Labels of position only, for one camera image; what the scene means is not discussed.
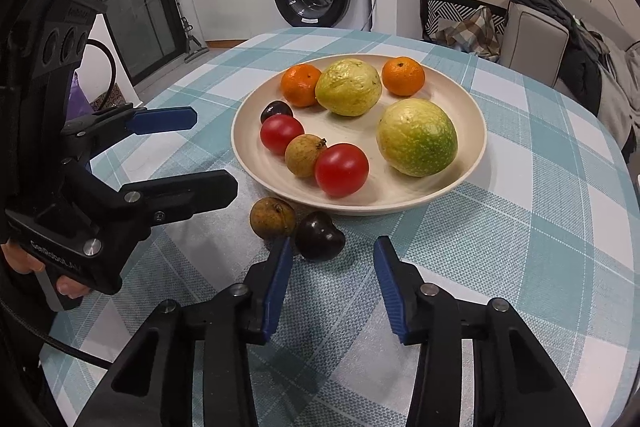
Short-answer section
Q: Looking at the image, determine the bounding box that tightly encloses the dark plum on plate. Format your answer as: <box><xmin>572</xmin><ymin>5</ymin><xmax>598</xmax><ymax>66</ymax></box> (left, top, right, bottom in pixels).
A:
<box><xmin>259</xmin><ymin>101</ymin><xmax>293</xmax><ymax>124</ymax></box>

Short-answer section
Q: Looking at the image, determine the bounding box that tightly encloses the teal plaid tablecloth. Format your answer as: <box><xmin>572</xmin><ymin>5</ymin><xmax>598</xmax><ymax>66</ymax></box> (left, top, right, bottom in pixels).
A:
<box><xmin>51</xmin><ymin>29</ymin><xmax>639</xmax><ymax>426</ymax></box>

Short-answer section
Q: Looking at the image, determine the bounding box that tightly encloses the person's left hand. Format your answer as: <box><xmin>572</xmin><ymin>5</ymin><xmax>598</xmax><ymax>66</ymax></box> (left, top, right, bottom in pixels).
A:
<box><xmin>0</xmin><ymin>239</ymin><xmax>92</xmax><ymax>301</ymax></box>

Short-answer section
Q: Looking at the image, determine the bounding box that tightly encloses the cream round plate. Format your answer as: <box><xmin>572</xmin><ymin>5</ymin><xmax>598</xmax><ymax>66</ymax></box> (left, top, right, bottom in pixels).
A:
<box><xmin>231</xmin><ymin>66</ymin><xmax>487</xmax><ymax>216</ymax></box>

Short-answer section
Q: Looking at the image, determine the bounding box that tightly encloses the orange mandarin far side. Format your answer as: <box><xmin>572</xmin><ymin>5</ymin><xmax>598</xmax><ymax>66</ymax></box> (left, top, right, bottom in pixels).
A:
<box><xmin>382</xmin><ymin>56</ymin><xmax>425</xmax><ymax>96</ymax></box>

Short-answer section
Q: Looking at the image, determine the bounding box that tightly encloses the large green guava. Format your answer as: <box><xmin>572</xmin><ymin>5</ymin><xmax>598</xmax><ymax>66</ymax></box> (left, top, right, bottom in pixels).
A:
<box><xmin>376</xmin><ymin>98</ymin><xmax>458</xmax><ymax>178</ymax></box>

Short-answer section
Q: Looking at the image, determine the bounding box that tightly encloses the orange mandarin near guava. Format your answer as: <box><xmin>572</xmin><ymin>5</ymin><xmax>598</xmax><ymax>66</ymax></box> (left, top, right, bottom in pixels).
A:
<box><xmin>280</xmin><ymin>64</ymin><xmax>321</xmax><ymax>107</ymax></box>

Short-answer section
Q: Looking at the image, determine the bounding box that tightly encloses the grey sofa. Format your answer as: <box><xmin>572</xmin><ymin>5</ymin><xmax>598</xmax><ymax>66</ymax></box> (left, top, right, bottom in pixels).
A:
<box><xmin>499</xmin><ymin>0</ymin><xmax>639</xmax><ymax>160</ymax></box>

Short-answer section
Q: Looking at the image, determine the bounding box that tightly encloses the dark clothes pile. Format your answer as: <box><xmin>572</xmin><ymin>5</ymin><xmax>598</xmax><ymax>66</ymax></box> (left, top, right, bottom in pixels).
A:
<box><xmin>499</xmin><ymin>0</ymin><xmax>604</xmax><ymax>115</ymax></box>

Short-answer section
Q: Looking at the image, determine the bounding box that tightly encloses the black patterned chair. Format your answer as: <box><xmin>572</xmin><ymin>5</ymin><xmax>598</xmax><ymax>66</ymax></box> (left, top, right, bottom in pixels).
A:
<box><xmin>420</xmin><ymin>0</ymin><xmax>508</xmax><ymax>41</ymax></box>

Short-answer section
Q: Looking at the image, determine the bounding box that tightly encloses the black cable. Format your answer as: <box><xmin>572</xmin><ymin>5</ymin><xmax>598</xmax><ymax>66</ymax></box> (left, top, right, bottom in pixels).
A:
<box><xmin>0</xmin><ymin>296</ymin><xmax>114</xmax><ymax>371</ymax></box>

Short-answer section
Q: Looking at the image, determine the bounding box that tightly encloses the brown longan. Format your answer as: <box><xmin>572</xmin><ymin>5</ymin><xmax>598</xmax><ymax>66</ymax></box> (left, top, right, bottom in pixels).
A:
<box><xmin>284</xmin><ymin>134</ymin><xmax>326</xmax><ymax>179</ymax></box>
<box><xmin>250</xmin><ymin>197</ymin><xmax>296</xmax><ymax>241</ymax></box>

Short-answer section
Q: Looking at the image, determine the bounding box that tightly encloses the dark plum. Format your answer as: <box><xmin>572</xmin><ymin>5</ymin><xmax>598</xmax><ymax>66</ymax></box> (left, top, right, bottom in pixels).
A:
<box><xmin>294</xmin><ymin>211</ymin><xmax>346</xmax><ymax>262</ymax></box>
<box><xmin>259</xmin><ymin>101</ymin><xmax>293</xmax><ymax>124</ymax></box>

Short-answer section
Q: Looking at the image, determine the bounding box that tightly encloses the smaller yellow-green guava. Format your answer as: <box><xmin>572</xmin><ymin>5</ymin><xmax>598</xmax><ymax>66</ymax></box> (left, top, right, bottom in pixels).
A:
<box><xmin>314</xmin><ymin>57</ymin><xmax>382</xmax><ymax>117</ymax></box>

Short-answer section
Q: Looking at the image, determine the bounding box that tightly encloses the plaid cloth on chair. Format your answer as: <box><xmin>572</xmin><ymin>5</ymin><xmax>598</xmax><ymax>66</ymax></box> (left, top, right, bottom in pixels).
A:
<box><xmin>432</xmin><ymin>5</ymin><xmax>501</xmax><ymax>62</ymax></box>

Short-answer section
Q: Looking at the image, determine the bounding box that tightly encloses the red tomato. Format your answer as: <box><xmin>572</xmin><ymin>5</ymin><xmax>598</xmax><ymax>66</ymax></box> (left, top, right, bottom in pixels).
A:
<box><xmin>260</xmin><ymin>115</ymin><xmax>305</xmax><ymax>156</ymax></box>
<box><xmin>314</xmin><ymin>143</ymin><xmax>369</xmax><ymax>198</ymax></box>

